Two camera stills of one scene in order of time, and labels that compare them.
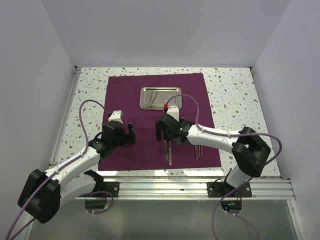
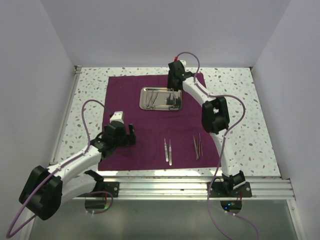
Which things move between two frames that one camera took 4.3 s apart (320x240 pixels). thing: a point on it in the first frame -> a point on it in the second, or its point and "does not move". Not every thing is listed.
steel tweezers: x=197 y=147 does not move
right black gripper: x=159 y=133 -> x=170 y=84
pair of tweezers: x=166 y=151 does not move
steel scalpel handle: x=170 y=161 does not move
